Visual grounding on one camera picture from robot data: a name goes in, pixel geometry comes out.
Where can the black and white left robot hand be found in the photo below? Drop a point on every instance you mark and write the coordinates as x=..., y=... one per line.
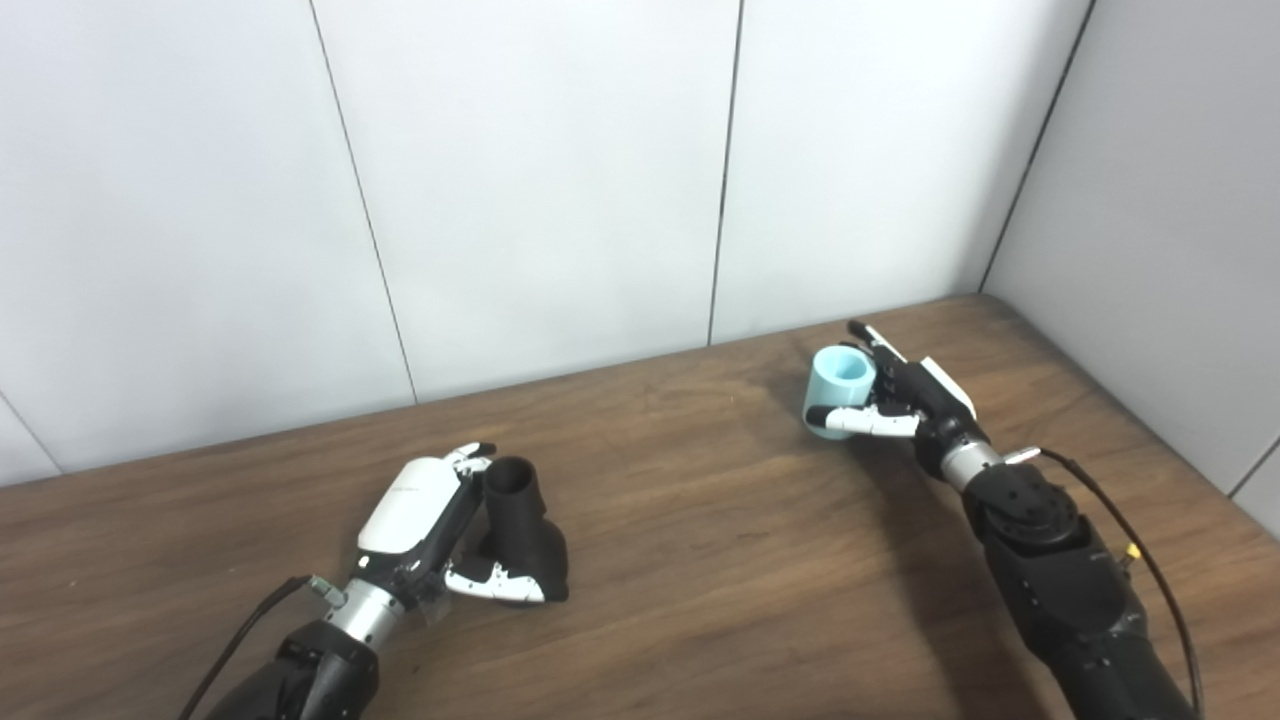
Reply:
x=410, y=505

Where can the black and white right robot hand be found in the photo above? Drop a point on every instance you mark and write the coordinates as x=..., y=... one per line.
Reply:
x=935, y=405

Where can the black flared nozzle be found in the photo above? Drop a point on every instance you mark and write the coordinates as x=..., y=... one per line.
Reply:
x=525, y=535

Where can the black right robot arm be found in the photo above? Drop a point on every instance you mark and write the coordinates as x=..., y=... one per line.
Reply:
x=1060, y=590

